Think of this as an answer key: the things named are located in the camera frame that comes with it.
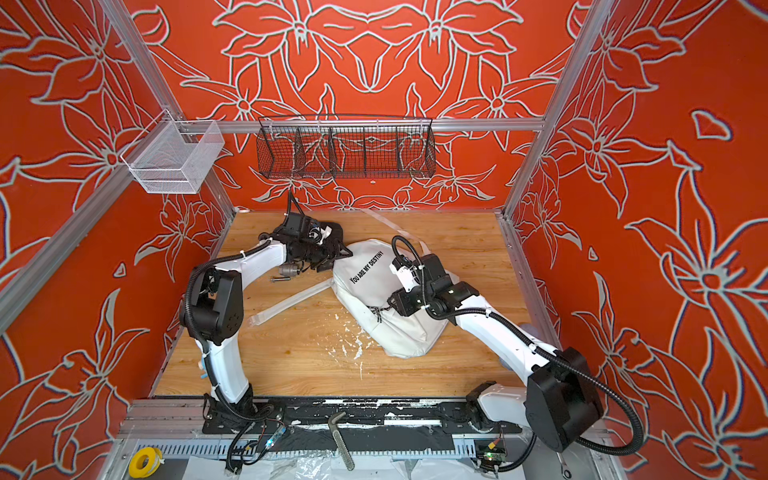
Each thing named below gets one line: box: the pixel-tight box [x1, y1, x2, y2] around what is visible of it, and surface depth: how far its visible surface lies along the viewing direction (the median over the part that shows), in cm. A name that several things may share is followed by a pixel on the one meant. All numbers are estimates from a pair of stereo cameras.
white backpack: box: [250, 239, 452, 360], surface depth 87 cm
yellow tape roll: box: [128, 446, 162, 479], surface depth 69 cm
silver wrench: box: [556, 451, 572, 479], surface depth 68 cm
